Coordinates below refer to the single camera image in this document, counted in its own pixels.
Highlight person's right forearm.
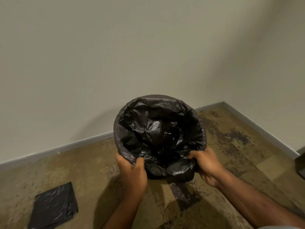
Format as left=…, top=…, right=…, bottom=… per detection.
left=214, top=169, right=305, bottom=229

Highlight person's right hand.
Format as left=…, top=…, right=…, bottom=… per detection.
left=187, top=146, right=226, bottom=189

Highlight person's left hand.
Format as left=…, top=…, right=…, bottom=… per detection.
left=115, top=153, right=148, bottom=201

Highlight person's left forearm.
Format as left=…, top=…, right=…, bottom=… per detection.
left=102, top=194, right=144, bottom=229

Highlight folded black trash bags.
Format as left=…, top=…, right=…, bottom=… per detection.
left=28, top=182, right=79, bottom=229

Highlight grey baseboard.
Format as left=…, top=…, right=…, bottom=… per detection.
left=223, top=101, right=300, bottom=160
left=0, top=101, right=224, bottom=165

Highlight dark furniture piece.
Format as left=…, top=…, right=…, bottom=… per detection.
left=295, top=146, right=305, bottom=178

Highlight black round trash bin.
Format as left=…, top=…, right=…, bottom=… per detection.
left=146, top=167, right=194, bottom=183

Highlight black plastic bin liner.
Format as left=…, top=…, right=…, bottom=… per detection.
left=113, top=94, right=207, bottom=180

